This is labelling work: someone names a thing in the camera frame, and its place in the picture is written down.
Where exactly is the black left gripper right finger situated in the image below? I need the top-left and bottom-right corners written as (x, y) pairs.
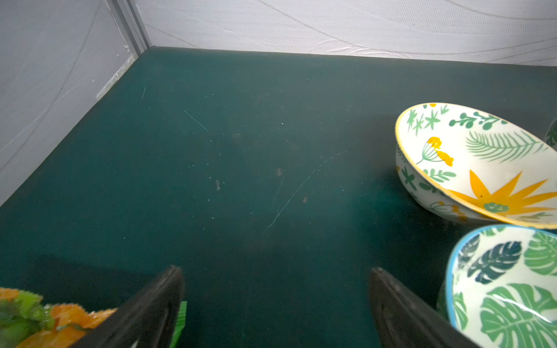
top-left (368, 268), bottom-right (477, 348)

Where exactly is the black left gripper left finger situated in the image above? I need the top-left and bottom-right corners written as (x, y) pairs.
top-left (72, 265), bottom-right (185, 348)

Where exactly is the green monstera leaf bowl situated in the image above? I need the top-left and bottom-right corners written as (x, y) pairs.
top-left (437, 224), bottom-right (556, 347)

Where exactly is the green orange snack packet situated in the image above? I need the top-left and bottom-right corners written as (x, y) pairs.
top-left (0, 286), bottom-right (188, 348)

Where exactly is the yellow flower leaf bowl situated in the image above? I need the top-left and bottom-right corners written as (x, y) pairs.
top-left (395, 103), bottom-right (556, 230)

